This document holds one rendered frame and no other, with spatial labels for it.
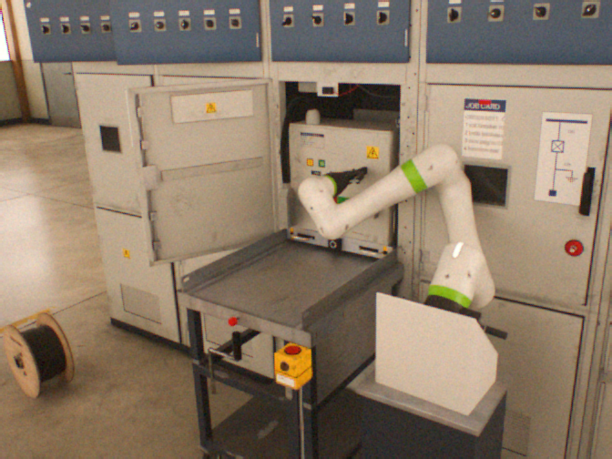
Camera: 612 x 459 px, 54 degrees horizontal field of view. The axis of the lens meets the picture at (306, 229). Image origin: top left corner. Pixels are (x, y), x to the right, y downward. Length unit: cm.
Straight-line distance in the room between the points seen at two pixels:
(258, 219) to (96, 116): 124
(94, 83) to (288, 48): 133
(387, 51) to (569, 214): 87
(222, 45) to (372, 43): 69
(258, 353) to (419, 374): 151
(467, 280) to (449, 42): 87
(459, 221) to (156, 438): 174
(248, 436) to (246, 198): 103
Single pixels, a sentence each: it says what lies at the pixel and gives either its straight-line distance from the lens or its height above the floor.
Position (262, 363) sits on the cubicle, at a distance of 318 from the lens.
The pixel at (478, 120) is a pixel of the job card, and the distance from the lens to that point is 220.
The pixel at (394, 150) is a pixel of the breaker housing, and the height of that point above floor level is 131.
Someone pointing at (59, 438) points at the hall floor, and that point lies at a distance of 316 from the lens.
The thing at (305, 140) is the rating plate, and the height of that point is 133.
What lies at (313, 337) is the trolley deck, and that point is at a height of 82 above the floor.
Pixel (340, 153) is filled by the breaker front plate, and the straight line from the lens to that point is 248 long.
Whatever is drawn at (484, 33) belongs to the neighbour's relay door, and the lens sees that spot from 218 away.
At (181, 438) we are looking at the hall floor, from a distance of 298.
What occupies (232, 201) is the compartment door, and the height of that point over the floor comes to 105.
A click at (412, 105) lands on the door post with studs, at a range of 232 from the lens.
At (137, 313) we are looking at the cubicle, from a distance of 381.
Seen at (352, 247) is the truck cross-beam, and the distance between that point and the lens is 255.
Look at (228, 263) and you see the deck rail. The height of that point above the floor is 88.
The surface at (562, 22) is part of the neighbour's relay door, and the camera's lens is 211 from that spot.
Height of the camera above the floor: 179
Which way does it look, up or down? 19 degrees down
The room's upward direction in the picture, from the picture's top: 2 degrees counter-clockwise
